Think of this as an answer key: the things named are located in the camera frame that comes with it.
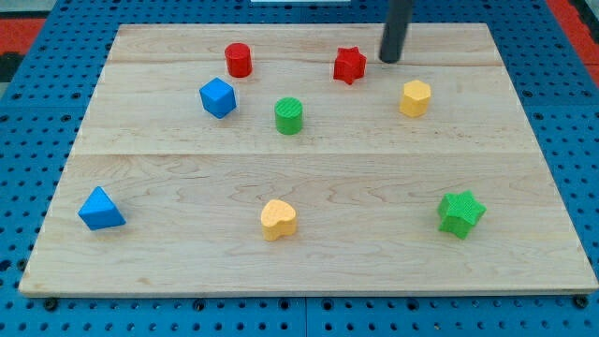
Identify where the green star block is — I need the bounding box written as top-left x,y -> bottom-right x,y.
437,190 -> 487,240

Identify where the light wooden board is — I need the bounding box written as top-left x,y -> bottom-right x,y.
19,23 -> 598,299

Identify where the yellow hexagon block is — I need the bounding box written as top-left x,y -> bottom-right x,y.
399,80 -> 431,118

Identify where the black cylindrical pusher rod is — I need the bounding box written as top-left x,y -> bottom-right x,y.
378,0 -> 415,64

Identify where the blue triangle block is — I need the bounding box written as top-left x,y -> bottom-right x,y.
78,186 -> 126,230

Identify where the red cylinder block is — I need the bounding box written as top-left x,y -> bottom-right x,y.
225,42 -> 253,78

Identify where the blue cube block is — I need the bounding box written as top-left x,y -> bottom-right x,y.
199,78 -> 237,119

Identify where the yellow heart block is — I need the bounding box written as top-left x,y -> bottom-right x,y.
260,199 -> 298,242

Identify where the green cylinder block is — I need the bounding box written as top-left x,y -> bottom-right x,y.
274,97 -> 303,135

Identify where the red star block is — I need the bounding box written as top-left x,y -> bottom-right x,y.
333,46 -> 367,85

